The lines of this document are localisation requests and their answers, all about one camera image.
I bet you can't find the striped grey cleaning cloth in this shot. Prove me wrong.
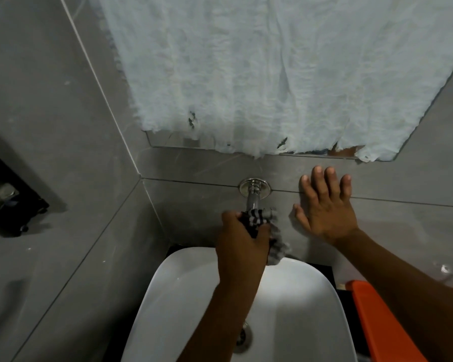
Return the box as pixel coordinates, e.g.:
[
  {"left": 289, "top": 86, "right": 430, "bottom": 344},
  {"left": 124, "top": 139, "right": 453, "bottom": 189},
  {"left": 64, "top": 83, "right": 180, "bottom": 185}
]
[{"left": 239, "top": 208, "right": 290, "bottom": 266}]

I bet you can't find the person's right forearm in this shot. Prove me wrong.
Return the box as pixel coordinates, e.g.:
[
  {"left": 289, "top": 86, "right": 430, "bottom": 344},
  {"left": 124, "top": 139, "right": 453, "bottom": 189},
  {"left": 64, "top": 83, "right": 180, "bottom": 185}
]
[{"left": 332, "top": 228, "right": 453, "bottom": 362}]

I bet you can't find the chrome wall faucet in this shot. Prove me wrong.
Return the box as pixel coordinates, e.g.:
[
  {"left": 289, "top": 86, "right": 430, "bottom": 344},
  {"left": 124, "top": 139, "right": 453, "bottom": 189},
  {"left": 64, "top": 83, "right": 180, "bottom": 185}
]
[{"left": 238, "top": 177, "right": 277, "bottom": 223}]

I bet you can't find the person's left forearm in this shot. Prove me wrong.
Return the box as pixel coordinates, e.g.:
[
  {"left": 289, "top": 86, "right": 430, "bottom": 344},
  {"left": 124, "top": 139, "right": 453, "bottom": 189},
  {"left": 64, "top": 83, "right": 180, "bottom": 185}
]
[{"left": 177, "top": 283, "right": 259, "bottom": 362}]

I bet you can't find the metal sink drain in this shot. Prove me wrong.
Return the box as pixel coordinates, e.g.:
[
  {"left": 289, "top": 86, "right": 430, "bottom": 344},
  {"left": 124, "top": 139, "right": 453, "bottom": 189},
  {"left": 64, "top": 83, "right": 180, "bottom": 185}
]
[{"left": 232, "top": 322, "right": 254, "bottom": 355}]

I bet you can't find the white ceramic sink basin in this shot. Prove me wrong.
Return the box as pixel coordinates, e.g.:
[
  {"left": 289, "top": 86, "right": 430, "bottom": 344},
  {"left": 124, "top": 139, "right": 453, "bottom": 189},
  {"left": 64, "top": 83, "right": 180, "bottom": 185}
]
[{"left": 121, "top": 247, "right": 358, "bottom": 362}]

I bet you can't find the person's left hand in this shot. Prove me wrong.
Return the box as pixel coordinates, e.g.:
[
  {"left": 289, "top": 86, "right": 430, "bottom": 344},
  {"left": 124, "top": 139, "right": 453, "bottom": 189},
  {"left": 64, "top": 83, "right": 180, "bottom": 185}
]
[{"left": 215, "top": 210, "right": 272, "bottom": 288}]

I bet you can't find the orange plastic container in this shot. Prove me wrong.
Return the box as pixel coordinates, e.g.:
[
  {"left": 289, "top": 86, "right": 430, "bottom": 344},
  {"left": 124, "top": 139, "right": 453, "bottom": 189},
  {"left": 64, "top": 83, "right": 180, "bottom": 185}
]
[{"left": 345, "top": 280, "right": 429, "bottom": 362}]

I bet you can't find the pale soap bar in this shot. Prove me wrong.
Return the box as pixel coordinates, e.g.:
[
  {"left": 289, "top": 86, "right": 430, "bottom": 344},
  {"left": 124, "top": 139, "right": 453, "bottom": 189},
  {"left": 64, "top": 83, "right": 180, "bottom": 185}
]
[{"left": 0, "top": 182, "right": 19, "bottom": 210}]

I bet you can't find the wall mirror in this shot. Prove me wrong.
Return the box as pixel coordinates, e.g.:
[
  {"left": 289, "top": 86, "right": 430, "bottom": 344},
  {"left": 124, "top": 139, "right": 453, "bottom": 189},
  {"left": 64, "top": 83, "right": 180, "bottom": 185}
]
[{"left": 72, "top": 0, "right": 453, "bottom": 163}]

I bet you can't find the person's right hand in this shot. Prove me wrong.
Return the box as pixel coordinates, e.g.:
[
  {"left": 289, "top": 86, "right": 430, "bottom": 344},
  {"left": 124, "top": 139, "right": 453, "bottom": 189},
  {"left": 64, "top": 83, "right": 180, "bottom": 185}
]
[{"left": 293, "top": 166, "right": 360, "bottom": 246}]

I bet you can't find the black wall soap holder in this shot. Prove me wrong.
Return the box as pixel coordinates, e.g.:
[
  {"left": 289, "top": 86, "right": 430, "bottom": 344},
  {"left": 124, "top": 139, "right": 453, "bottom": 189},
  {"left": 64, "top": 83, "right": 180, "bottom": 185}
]
[{"left": 0, "top": 144, "right": 50, "bottom": 238}]

